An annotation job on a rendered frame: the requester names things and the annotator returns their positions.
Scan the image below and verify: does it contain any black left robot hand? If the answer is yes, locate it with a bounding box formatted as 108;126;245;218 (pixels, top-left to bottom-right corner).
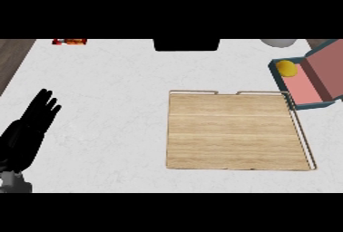
0;88;63;175

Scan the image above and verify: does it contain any wooden tray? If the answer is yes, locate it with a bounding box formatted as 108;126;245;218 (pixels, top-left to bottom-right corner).
164;89;319;171

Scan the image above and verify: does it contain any yellow lemon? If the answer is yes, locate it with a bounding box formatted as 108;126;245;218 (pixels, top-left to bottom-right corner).
275;60;298;78

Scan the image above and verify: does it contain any teal and pink cardboard box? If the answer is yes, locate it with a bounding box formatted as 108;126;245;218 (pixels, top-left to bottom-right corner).
266;39;343;111

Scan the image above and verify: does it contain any red and orange package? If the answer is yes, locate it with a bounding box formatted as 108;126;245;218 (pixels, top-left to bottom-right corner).
50;39;89;46

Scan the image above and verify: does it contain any black appliance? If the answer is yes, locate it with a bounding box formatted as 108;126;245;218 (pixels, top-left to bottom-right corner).
152;39;222;53

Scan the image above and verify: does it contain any grey round bowl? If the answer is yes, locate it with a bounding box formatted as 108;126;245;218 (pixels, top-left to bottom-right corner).
260;39;298;49

